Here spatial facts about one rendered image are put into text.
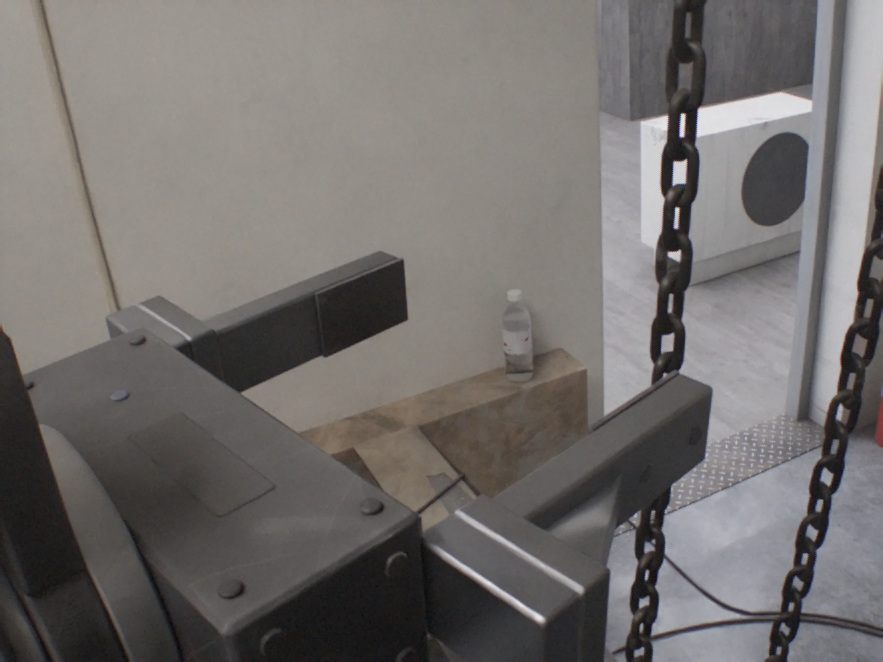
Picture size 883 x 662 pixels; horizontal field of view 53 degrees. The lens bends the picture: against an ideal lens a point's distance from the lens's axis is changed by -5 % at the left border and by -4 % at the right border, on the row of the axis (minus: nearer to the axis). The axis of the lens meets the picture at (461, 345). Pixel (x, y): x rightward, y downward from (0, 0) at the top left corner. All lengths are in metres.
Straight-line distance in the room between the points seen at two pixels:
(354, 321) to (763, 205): 3.86
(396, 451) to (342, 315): 1.56
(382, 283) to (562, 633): 0.18
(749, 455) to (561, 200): 1.24
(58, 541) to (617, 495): 0.13
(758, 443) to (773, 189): 1.47
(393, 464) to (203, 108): 0.77
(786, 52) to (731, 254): 3.38
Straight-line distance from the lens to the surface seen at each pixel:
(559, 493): 0.22
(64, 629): 0.21
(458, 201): 1.93
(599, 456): 0.24
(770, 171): 4.13
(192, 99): 1.71
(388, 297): 0.35
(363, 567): 0.20
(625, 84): 6.49
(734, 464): 2.94
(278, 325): 0.32
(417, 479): 1.80
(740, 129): 3.95
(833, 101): 2.75
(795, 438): 3.08
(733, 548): 2.64
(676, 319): 0.38
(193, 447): 0.23
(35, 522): 0.19
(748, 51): 7.08
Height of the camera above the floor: 1.74
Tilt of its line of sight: 29 degrees down
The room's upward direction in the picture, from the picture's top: 5 degrees counter-clockwise
